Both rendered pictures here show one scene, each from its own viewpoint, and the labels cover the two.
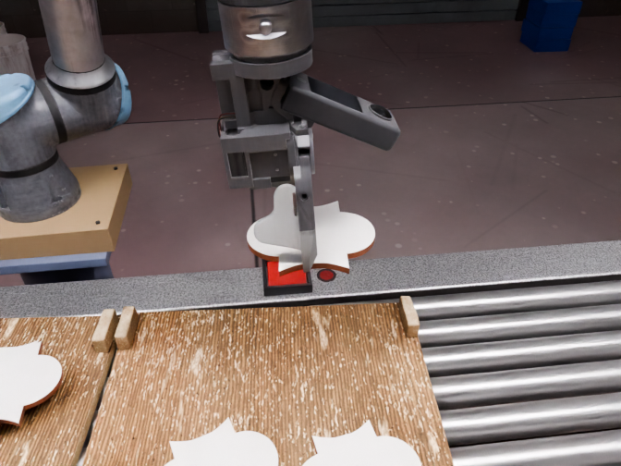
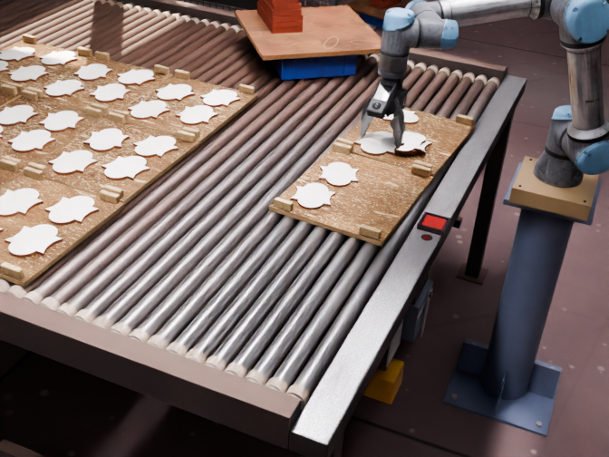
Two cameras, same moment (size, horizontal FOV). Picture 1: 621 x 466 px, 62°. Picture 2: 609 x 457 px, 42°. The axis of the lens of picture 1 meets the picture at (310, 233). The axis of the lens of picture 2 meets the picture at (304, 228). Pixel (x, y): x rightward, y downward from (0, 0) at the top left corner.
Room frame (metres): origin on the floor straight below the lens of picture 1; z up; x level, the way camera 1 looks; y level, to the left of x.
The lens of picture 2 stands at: (1.21, -1.79, 2.15)
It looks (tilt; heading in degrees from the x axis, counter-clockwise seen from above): 34 degrees down; 119
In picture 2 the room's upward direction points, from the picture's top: 3 degrees clockwise
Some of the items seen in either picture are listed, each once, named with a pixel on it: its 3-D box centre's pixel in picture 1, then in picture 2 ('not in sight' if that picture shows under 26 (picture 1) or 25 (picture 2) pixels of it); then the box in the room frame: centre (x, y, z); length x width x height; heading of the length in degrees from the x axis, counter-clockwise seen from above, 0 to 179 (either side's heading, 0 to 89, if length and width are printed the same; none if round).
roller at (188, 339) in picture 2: not in sight; (332, 171); (0.23, 0.17, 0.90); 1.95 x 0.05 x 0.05; 97
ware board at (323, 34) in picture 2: not in sight; (308, 30); (-0.29, 0.90, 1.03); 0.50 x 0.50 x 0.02; 46
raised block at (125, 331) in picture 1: (127, 326); (420, 170); (0.49, 0.25, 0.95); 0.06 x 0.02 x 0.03; 3
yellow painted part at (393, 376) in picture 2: not in sight; (386, 356); (0.68, -0.34, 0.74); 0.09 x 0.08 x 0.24; 97
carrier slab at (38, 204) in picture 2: not in sight; (24, 219); (-0.29, -0.60, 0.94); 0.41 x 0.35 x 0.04; 96
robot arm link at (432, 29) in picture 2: not in sight; (432, 32); (0.51, 0.12, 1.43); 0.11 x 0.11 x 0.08; 39
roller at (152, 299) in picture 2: not in sight; (289, 160); (0.08, 0.15, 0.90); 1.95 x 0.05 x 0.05; 97
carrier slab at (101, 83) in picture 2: not in sight; (101, 82); (-0.74, 0.19, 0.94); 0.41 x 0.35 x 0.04; 97
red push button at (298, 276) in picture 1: (286, 275); (433, 223); (0.62, 0.04, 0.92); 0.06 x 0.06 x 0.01; 7
